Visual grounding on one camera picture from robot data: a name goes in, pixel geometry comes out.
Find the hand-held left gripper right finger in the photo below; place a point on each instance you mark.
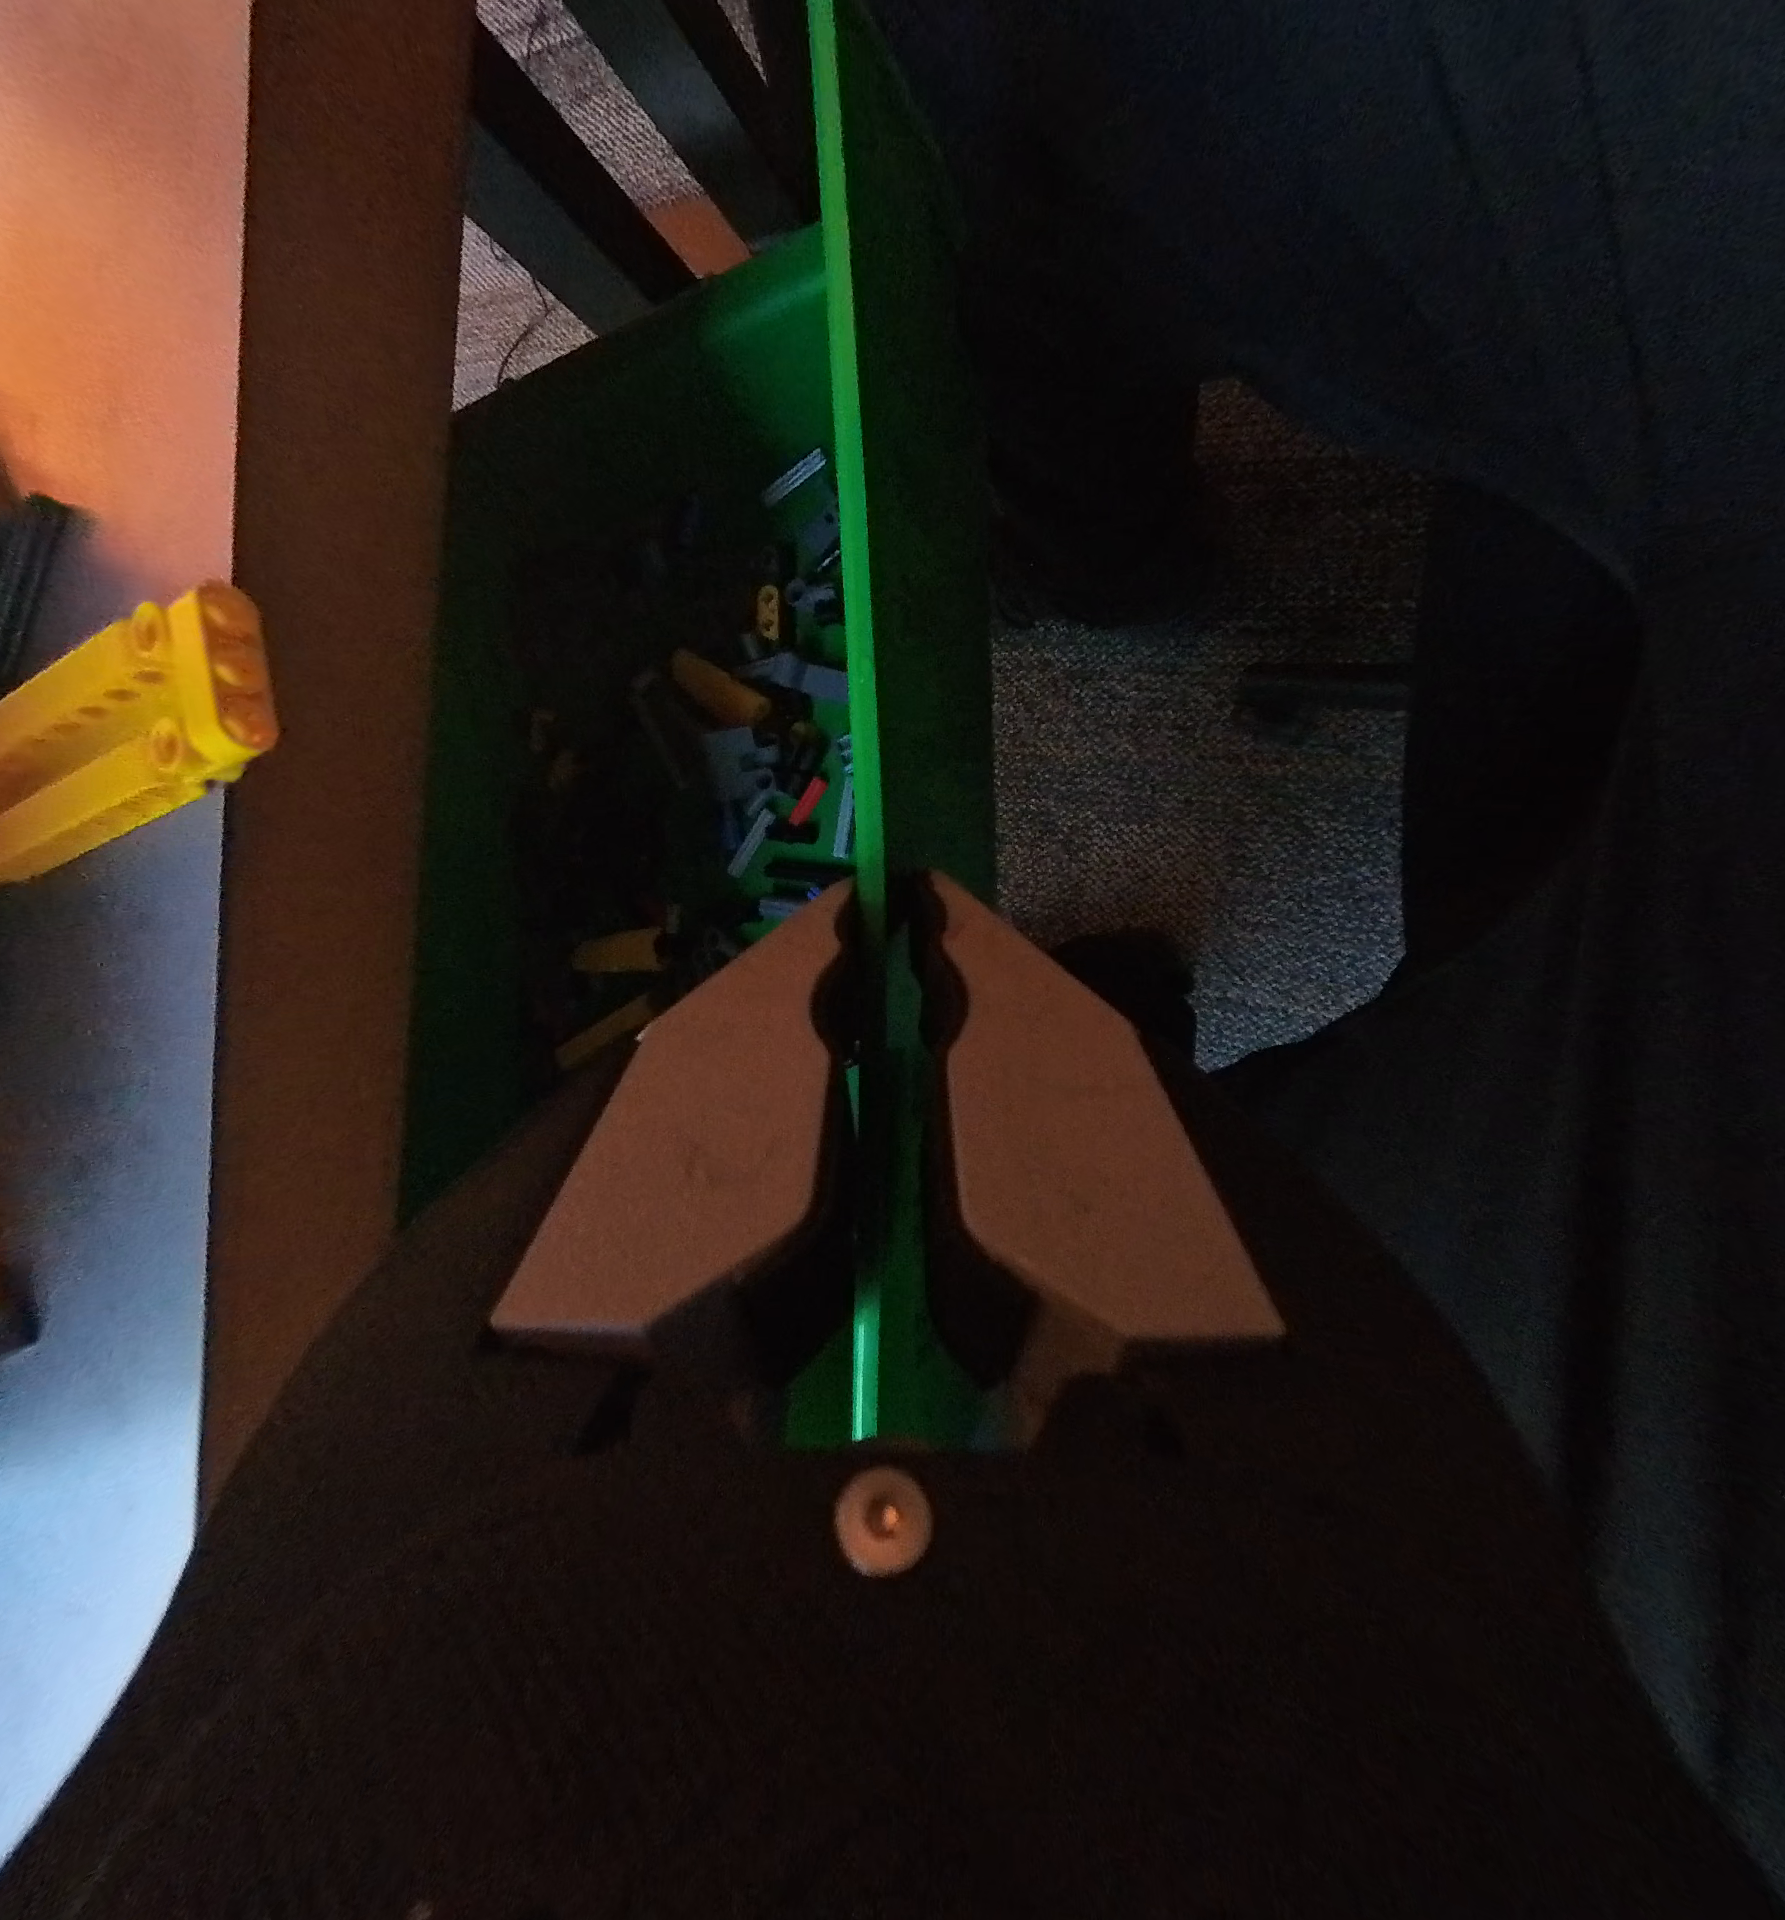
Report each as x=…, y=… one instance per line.
x=1095, y=1184

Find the green plastic storage box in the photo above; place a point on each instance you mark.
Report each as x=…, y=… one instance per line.
x=907, y=449

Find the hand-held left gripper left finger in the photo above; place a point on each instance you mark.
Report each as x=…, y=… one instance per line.
x=682, y=1168

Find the pile of toy building pieces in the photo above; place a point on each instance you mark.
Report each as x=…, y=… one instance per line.
x=771, y=705

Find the yellow long building brick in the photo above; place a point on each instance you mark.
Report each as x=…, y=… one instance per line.
x=97, y=735

